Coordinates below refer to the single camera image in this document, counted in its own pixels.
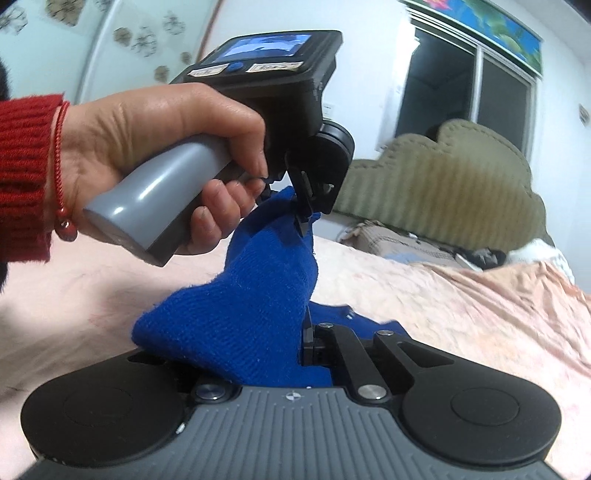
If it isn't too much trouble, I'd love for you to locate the blue knit sweater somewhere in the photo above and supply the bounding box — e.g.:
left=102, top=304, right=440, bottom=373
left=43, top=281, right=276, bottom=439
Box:
left=131, top=187, right=381, bottom=388

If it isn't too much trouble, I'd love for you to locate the red knit sleeve forearm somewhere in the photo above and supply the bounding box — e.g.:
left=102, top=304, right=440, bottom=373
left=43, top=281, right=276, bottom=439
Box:
left=1, top=95, right=64, bottom=263

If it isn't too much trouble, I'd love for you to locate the black clothes pile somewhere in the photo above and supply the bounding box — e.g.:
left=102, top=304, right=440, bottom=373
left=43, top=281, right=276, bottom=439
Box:
left=455, top=248, right=507, bottom=270

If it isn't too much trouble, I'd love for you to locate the person's left hand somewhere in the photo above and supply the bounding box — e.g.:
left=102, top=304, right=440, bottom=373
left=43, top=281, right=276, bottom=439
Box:
left=60, top=83, right=267, bottom=255

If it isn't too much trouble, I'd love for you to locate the green padded headboard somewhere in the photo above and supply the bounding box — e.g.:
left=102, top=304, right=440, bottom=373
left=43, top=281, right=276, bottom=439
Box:
left=334, top=120, right=551, bottom=252

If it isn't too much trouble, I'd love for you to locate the peach blanket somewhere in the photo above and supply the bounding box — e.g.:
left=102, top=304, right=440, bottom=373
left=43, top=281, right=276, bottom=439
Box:
left=414, top=257, right=591, bottom=333

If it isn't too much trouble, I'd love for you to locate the pink floral bed sheet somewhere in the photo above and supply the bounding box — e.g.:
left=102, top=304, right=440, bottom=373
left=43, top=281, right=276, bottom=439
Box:
left=1, top=237, right=590, bottom=479

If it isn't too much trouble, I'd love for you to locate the white floral quilt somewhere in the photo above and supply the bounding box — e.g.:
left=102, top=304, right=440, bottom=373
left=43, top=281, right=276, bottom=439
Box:
left=505, top=238, right=576, bottom=284

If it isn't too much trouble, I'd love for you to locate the glass floral wardrobe door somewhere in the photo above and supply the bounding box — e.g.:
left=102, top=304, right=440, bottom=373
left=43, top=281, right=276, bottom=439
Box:
left=1, top=0, right=217, bottom=103

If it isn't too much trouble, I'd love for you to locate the colourful floral window valance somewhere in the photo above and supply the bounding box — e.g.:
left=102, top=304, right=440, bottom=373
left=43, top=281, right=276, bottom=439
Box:
left=406, top=0, right=543, bottom=77

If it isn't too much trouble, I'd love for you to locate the dark window with frame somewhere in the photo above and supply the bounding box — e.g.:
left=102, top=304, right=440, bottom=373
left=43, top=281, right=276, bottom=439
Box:
left=396, top=4, right=541, bottom=156

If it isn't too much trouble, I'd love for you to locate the red bead bracelet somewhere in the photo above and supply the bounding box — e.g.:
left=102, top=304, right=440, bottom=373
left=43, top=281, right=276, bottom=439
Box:
left=48, top=100, right=79, bottom=243

